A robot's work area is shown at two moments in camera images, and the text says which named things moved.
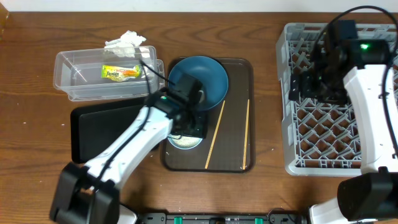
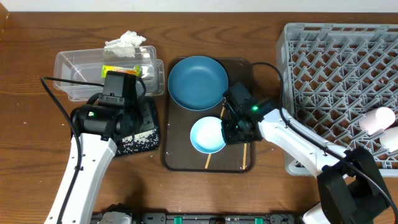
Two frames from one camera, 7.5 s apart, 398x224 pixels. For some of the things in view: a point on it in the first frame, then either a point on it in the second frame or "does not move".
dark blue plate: [208, 73] does not move
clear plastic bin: [97, 73] does not move
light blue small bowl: [184, 142] -> [206, 135]
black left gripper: [203, 129] -> [150, 117]
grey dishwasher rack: [319, 138] does not move
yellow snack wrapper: [120, 73] does not move
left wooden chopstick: [215, 135] does not move
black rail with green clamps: [219, 218] does not move
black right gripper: [305, 78] -> [229, 137]
